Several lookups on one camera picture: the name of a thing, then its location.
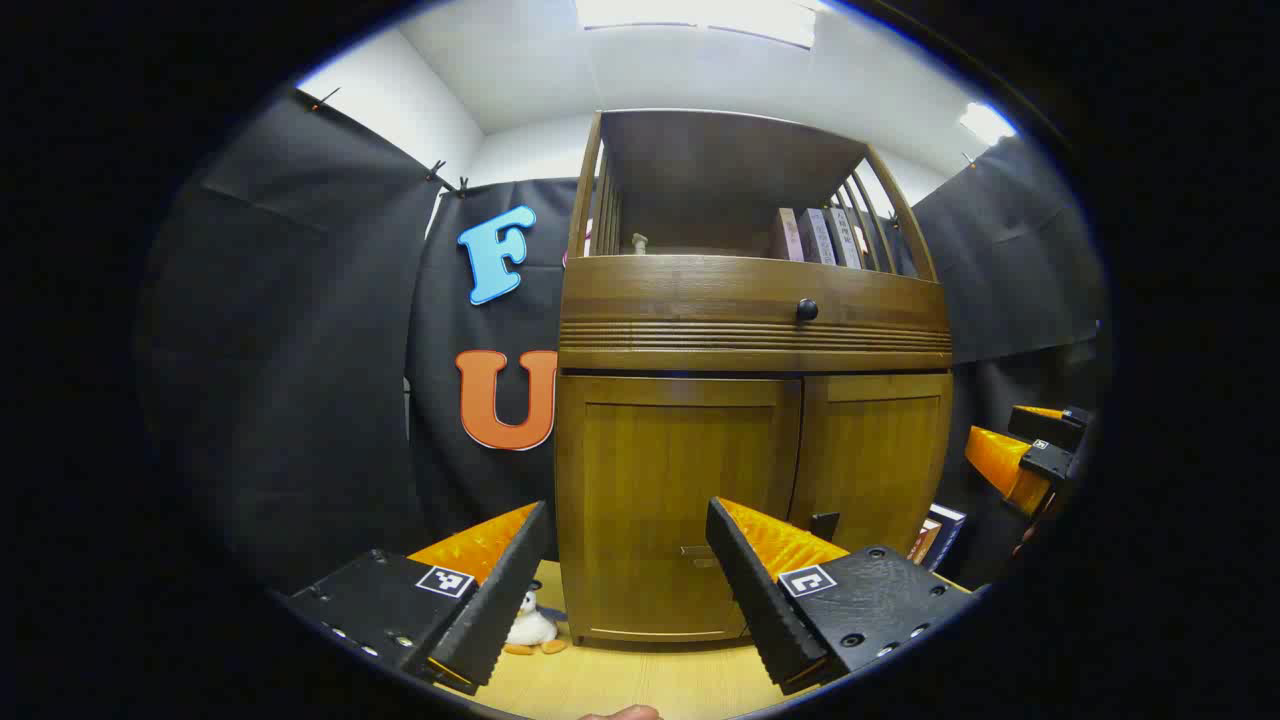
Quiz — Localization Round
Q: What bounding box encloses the dark blue book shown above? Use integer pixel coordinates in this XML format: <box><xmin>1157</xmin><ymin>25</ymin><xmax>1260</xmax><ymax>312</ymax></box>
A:
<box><xmin>908</xmin><ymin>503</ymin><xmax>968</xmax><ymax>573</ymax></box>

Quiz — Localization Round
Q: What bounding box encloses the white plush duck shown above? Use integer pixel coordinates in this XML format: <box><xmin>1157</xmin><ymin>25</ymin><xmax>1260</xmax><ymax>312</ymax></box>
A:
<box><xmin>503</xmin><ymin>590</ymin><xmax>569</xmax><ymax>657</ymax></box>

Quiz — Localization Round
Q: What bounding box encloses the wooden shoe cabinet door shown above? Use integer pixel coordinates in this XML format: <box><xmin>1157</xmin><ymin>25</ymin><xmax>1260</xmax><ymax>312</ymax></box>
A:
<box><xmin>557</xmin><ymin>375</ymin><xmax>803</xmax><ymax>643</ymax></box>
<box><xmin>790</xmin><ymin>373</ymin><xmax>953</xmax><ymax>557</ymax></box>

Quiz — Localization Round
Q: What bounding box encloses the black backdrop cloth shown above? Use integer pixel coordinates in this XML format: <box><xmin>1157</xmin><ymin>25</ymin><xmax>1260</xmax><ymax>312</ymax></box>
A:
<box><xmin>140</xmin><ymin>88</ymin><xmax>1111</xmax><ymax>601</ymax></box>

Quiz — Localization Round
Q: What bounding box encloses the wooden ribbed drawer front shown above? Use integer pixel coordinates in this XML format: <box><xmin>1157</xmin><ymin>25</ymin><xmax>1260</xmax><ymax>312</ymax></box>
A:
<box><xmin>558</xmin><ymin>254</ymin><xmax>953</xmax><ymax>374</ymax></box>

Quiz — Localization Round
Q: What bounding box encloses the ceiling light panel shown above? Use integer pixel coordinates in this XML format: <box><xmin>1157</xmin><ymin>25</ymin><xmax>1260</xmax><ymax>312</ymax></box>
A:
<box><xmin>575</xmin><ymin>0</ymin><xmax>819</xmax><ymax>48</ymax></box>
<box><xmin>960</xmin><ymin>102</ymin><xmax>1018</xmax><ymax>146</ymax></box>

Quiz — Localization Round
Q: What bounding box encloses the wooden double-door shoe cabinet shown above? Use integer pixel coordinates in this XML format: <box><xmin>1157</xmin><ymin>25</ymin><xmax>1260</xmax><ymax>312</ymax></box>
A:
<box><xmin>555</xmin><ymin>108</ymin><xmax>954</xmax><ymax>646</ymax></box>

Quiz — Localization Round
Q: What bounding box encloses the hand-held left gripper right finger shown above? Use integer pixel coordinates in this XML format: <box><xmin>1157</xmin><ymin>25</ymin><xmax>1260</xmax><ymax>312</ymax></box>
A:
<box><xmin>704</xmin><ymin>496</ymin><xmax>978</xmax><ymax>697</ymax></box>

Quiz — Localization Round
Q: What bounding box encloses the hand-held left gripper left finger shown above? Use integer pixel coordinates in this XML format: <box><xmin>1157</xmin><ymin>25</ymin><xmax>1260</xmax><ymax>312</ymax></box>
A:
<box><xmin>283</xmin><ymin>499</ymin><xmax>556</xmax><ymax>696</ymax></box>

